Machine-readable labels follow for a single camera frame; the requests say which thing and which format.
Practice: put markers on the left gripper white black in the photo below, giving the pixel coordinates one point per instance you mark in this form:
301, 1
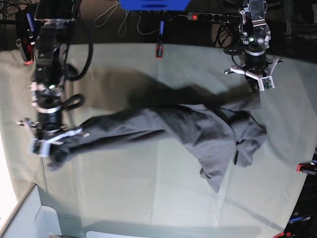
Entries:
253, 74

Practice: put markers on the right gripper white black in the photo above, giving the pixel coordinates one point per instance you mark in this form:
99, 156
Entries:
54, 137

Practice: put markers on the grey t-shirt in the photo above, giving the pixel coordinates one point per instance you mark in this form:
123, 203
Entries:
215, 132

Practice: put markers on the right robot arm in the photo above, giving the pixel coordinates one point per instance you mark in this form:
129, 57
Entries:
58, 20

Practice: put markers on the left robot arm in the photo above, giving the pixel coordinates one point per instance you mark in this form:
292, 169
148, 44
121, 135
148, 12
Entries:
249, 53

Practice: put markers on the white storage bin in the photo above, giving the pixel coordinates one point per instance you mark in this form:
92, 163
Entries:
31, 219

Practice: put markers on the black power strip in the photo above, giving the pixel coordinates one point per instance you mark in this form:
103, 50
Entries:
211, 17

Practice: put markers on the red blue clamp centre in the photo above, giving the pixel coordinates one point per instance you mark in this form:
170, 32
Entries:
159, 47

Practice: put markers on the red black clamp right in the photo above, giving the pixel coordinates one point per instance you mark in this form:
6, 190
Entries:
308, 168

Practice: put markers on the red black clamp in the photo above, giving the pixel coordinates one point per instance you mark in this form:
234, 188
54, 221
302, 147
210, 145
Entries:
308, 168
26, 33

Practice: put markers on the red black clamp left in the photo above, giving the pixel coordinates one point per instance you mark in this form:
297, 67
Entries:
26, 33

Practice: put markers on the green table cloth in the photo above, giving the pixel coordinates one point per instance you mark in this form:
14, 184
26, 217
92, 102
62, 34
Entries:
154, 188

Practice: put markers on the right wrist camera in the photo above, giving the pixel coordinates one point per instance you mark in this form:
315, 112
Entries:
40, 147

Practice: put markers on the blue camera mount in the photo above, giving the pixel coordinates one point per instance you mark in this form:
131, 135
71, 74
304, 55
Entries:
155, 5

